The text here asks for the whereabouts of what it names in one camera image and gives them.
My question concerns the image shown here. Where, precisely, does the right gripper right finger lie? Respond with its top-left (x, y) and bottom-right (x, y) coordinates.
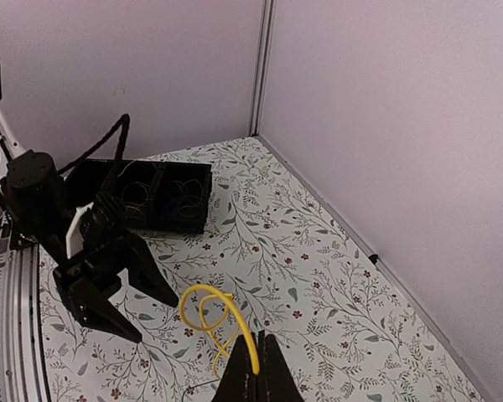
top-left (255, 331), bottom-right (303, 402)

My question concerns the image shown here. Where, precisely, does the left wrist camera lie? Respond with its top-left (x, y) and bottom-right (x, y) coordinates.
top-left (65, 191), bottom-right (126, 259)

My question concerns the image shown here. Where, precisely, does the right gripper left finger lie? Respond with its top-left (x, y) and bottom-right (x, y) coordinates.
top-left (211, 335), bottom-right (258, 402)

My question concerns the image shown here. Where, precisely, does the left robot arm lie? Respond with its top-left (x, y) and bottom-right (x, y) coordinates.
top-left (0, 65), bottom-right (179, 343)

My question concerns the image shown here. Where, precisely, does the black compartment tray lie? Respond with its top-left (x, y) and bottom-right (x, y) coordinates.
top-left (65, 157), bottom-right (214, 235)

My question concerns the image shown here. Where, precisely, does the floral table mat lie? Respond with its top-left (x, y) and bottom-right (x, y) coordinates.
top-left (39, 138), bottom-right (481, 401)

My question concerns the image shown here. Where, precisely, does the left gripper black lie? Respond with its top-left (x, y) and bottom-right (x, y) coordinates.
top-left (53, 230), bottom-right (179, 343)

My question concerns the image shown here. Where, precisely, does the left aluminium corner post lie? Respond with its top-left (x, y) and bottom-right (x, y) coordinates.
top-left (248, 0), bottom-right (277, 137)

